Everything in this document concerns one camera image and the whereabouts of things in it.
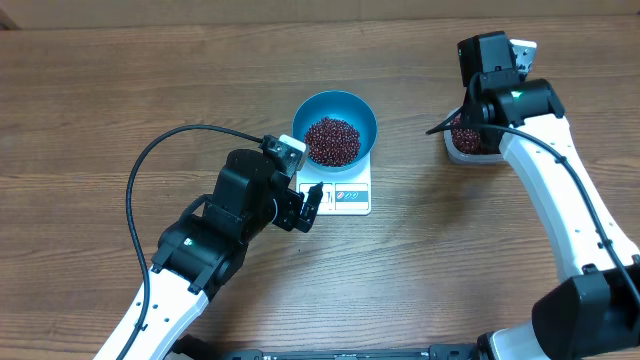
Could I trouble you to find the red beans in bowl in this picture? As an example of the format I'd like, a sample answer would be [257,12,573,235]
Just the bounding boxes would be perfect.
[304,117,361,167]

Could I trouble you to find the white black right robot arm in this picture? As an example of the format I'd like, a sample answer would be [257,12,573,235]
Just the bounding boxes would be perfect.
[457,32,639,359]

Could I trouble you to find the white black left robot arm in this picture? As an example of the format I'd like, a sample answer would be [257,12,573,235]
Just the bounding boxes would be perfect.
[97,144,322,359]

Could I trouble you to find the red adzuki beans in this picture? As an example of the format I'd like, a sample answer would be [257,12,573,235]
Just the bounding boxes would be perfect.
[451,129,482,155]

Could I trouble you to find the white digital kitchen scale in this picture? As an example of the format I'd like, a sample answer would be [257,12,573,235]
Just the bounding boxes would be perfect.
[296,153,372,216]

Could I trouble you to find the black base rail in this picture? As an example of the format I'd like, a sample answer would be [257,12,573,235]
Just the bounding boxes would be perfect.
[165,335,488,360]

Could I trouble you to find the clear plastic container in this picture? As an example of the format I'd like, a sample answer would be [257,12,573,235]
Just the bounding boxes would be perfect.
[443,130,504,165]

